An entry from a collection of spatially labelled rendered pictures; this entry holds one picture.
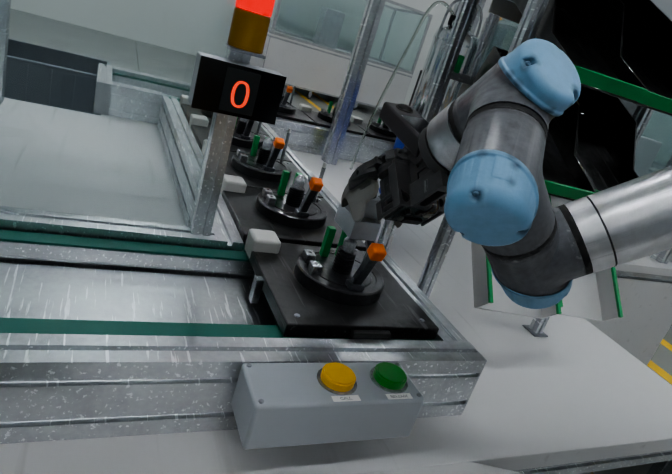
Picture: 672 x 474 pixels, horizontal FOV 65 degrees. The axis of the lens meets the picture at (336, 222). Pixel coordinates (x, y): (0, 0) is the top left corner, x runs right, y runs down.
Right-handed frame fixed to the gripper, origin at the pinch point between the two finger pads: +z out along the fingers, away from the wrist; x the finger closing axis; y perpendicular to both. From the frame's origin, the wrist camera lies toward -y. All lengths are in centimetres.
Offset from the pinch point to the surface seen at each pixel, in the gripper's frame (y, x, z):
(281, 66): -559, 249, 621
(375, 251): 9.3, -0.9, -3.4
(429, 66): -70, 54, 40
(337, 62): -579, 347, 596
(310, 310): 16.0, -7.7, 3.7
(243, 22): -19.7, -20.4, -7.3
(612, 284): 10.8, 47.8, -3.0
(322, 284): 11.9, -5.0, 4.9
